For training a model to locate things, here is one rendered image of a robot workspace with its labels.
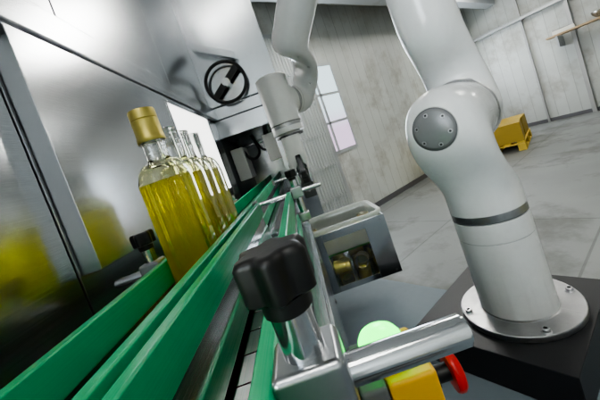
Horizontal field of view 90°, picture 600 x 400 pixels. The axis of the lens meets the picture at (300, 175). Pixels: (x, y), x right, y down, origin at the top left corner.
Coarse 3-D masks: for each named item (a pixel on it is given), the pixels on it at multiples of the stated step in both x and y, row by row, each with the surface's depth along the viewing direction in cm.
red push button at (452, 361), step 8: (440, 360) 31; (448, 360) 28; (456, 360) 28; (440, 368) 29; (448, 368) 29; (456, 368) 28; (440, 376) 29; (448, 376) 29; (456, 376) 28; (464, 376) 28; (456, 384) 28; (464, 384) 27; (464, 392) 28
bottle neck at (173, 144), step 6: (168, 126) 45; (174, 126) 46; (168, 132) 45; (174, 132) 45; (168, 138) 45; (174, 138) 45; (168, 144) 44; (174, 144) 45; (180, 144) 46; (168, 150) 45; (174, 150) 45; (180, 150) 45; (174, 156) 45
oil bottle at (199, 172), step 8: (184, 160) 44; (192, 160) 45; (192, 168) 44; (200, 168) 46; (200, 176) 45; (200, 184) 44; (208, 184) 47; (200, 192) 44; (208, 192) 46; (208, 200) 45; (216, 200) 49; (208, 208) 44; (216, 208) 47; (216, 216) 46; (216, 224) 45; (224, 224) 48; (216, 232) 44
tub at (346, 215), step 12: (360, 204) 91; (372, 204) 82; (324, 216) 91; (336, 216) 91; (348, 216) 91; (360, 216) 75; (372, 216) 76; (312, 228) 91; (324, 228) 91; (336, 228) 75
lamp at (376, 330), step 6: (372, 324) 30; (378, 324) 30; (384, 324) 29; (390, 324) 29; (366, 330) 29; (372, 330) 29; (378, 330) 29; (384, 330) 28; (390, 330) 28; (396, 330) 29; (360, 336) 29; (366, 336) 29; (372, 336) 28; (378, 336) 28; (384, 336) 28; (360, 342) 29; (366, 342) 28
